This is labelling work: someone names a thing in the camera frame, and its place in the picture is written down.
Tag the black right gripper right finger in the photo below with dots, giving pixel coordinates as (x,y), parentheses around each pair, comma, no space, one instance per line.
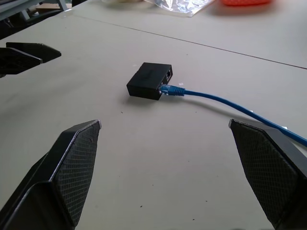
(268,167)

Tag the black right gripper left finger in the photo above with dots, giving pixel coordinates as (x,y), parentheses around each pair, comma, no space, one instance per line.
(60,172)

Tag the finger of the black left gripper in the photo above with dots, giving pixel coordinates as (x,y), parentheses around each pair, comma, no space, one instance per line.
(40,51)
(16,62)

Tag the small black network box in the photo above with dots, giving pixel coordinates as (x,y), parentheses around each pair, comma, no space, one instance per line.
(146,81)

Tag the brown cardboard box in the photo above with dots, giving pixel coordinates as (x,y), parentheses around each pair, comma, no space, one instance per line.
(45,10)

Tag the clear plastic bag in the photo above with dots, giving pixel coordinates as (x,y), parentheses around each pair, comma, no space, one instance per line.
(177,7)

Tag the orange mesh basket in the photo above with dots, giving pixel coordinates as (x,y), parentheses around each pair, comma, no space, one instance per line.
(244,2)

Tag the grey metal shelf frame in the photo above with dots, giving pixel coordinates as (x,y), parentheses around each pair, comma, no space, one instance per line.
(14,7)

